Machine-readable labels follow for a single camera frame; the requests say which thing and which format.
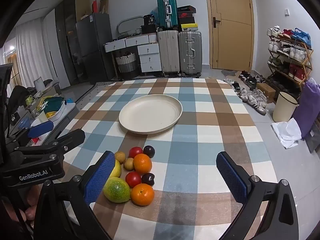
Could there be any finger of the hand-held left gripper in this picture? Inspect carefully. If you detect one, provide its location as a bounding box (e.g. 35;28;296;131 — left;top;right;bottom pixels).
17;129;86;156
25;121;54;139

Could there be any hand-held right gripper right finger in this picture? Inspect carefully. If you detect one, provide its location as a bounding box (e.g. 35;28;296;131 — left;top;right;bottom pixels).
216;151;299;240

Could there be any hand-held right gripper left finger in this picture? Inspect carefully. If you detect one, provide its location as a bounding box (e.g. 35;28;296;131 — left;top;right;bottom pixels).
35;151;118;240

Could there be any yellow-green mango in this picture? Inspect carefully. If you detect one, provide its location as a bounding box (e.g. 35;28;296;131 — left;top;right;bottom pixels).
109;159;122;179

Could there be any green mango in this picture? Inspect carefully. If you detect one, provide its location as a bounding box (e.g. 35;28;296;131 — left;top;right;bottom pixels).
103;177;131;203

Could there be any red tomato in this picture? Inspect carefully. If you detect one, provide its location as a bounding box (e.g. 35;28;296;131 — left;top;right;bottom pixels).
128;147;144;159
125;171;142;188

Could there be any orange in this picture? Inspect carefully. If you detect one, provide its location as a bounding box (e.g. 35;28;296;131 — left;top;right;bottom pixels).
133;153;153;175
130;183;155;207

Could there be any dark purple plum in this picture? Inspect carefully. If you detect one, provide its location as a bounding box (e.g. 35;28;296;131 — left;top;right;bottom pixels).
143;145;155;158
141;173;156;186

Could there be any cream round plate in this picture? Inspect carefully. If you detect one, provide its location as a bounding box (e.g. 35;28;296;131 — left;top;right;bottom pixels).
119;94;183;135

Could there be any person's left hand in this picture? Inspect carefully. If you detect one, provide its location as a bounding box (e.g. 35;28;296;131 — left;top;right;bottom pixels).
5;186;39;224

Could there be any green and white basket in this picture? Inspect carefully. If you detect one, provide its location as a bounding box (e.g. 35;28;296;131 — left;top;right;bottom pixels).
37;96;67;120

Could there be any white low table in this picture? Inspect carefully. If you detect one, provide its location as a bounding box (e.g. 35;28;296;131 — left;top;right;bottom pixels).
15;101;79;147

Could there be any black clothing pile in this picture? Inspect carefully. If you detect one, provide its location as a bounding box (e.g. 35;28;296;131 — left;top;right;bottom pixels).
7;85;34;115

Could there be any white plastic bag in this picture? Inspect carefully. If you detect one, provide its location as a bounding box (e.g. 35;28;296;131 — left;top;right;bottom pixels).
271;117;303;149

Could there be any white curtain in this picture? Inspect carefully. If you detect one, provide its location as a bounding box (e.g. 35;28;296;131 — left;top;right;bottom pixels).
5;25;54;88

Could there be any row of sneakers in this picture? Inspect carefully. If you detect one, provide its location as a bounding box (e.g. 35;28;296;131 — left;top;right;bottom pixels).
224;70;269;115

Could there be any cream trash bin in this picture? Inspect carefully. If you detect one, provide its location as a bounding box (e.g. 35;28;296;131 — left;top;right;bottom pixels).
272;91;298;123

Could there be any grey bag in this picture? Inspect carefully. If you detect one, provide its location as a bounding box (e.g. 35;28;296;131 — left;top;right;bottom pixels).
304;122;320;153

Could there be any brown cardboard box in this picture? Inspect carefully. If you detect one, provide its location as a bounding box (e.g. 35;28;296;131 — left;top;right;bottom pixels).
256;82;275;103

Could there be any woven laundry basket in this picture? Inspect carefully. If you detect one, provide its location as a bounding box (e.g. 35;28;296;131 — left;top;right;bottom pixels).
115;52;137;73

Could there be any grey refrigerator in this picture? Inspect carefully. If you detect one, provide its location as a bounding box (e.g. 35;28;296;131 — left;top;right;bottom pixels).
76;13;115;85

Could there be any dark glass cabinet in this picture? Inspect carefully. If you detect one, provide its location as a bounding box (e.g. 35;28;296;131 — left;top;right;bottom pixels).
54;0;83;85

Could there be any purple bag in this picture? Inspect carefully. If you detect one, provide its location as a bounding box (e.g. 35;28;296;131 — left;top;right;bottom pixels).
291;78;320;139

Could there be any white drawer chest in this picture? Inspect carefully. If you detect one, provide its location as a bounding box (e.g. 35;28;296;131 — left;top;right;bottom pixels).
137;44;163;73

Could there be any white vanity desk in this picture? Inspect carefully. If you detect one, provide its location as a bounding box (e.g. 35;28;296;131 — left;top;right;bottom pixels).
104;34;158;77

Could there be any oval mirror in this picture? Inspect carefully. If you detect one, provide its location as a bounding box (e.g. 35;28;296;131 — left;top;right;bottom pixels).
117;16;144;36

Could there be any large cardboard carton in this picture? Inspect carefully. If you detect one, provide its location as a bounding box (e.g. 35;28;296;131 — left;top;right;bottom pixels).
75;0;90;22

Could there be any silver suitcase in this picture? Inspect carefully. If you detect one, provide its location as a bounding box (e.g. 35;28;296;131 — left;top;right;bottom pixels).
178;31;202;77

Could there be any wooden shoe rack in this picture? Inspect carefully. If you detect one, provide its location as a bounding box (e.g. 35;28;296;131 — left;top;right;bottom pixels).
266;25;314;98

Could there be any beige suitcase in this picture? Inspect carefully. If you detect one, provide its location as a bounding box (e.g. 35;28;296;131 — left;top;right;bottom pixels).
157;30;180;77

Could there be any yellow wooden door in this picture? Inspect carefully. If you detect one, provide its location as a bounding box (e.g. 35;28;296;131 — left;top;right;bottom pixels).
204;0;254;72

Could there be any flat cardboard box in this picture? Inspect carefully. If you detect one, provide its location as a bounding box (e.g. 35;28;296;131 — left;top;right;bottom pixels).
99;0;110;14

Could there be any teal suitcase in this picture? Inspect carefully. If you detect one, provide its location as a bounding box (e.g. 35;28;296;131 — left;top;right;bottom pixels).
157;0;178;30

